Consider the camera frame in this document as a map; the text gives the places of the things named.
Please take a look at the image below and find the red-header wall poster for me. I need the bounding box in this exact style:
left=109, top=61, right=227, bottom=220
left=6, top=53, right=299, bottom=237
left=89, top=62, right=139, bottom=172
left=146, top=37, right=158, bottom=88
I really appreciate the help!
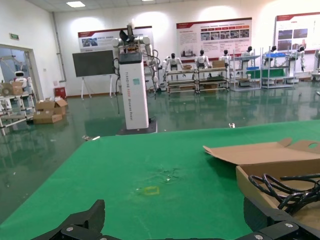
left=274, top=11, right=320, bottom=53
left=176, top=17, right=253, bottom=61
left=77, top=25, right=154, bottom=54

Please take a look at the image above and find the green flat panel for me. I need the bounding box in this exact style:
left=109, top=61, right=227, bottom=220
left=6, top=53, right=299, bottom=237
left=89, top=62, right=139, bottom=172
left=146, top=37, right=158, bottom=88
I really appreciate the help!
left=245, top=68, right=285, bottom=80

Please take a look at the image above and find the ceiling light panel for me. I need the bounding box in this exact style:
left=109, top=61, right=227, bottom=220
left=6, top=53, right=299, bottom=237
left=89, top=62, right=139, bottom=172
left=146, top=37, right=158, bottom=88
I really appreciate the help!
left=65, top=0, right=85, bottom=8

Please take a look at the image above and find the black power cable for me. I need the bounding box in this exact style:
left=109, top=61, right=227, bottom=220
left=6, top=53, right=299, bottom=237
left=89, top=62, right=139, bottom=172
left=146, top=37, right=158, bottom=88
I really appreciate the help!
left=248, top=173, right=320, bottom=216

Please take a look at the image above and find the dark display board on stand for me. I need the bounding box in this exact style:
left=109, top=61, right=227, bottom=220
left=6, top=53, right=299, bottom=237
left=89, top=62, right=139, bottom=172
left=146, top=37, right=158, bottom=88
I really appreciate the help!
left=72, top=49, right=116, bottom=100

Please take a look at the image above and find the small white pink robot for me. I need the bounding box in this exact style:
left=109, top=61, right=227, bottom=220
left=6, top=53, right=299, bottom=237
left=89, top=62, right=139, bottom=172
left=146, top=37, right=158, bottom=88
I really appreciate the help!
left=12, top=70, right=26, bottom=85

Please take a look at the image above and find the green tablecloth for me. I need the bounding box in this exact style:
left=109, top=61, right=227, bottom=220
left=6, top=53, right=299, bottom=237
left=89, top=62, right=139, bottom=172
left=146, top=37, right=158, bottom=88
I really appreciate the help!
left=0, top=119, right=320, bottom=240

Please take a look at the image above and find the metal shelf rack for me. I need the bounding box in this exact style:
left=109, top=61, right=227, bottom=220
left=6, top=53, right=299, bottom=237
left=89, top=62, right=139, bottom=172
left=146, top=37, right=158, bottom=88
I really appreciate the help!
left=260, top=46, right=301, bottom=90
left=229, top=48, right=263, bottom=92

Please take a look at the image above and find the red fire equipment box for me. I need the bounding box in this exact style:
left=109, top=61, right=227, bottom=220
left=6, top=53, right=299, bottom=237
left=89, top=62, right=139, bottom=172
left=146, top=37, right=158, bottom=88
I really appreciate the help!
left=54, top=86, right=68, bottom=99

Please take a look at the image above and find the white pipe-frame workbench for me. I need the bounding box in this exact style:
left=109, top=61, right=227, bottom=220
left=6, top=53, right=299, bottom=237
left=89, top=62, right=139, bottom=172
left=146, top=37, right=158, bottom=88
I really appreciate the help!
left=0, top=89, right=36, bottom=136
left=165, top=68, right=199, bottom=94
left=197, top=66, right=231, bottom=93

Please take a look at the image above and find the clear crumpled tape patch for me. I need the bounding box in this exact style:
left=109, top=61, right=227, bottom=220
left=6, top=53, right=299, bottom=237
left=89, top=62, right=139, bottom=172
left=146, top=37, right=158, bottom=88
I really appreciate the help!
left=149, top=166, right=184, bottom=185

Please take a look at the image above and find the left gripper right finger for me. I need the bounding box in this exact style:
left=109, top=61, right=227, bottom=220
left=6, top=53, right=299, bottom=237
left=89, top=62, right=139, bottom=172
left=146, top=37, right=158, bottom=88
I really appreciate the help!
left=237, top=196, right=320, bottom=240

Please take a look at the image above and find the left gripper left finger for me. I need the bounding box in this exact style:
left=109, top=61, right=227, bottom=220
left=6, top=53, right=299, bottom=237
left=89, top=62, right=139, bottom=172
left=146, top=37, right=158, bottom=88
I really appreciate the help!
left=32, top=199, right=106, bottom=240

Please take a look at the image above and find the grey wall pipe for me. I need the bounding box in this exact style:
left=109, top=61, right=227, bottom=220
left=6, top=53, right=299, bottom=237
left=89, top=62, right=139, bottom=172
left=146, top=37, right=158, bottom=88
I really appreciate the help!
left=51, top=11, right=68, bottom=83

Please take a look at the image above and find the left cardboard box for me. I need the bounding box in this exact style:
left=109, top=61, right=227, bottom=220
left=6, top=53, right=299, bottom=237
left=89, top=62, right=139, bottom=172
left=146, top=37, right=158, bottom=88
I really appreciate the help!
left=202, top=137, right=320, bottom=227

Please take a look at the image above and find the white black-headed humanoid robot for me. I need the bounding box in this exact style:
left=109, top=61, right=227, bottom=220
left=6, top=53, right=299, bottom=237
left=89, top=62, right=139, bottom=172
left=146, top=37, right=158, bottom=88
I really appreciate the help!
left=295, top=45, right=308, bottom=72
left=240, top=45, right=256, bottom=60
left=194, top=49, right=214, bottom=70
left=267, top=45, right=281, bottom=63
left=219, top=49, right=232, bottom=68
left=161, top=52, right=185, bottom=77

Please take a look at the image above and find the glass doorway frame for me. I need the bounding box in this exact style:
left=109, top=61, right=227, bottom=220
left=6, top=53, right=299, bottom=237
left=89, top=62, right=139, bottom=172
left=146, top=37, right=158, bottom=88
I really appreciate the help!
left=0, top=43, right=39, bottom=101

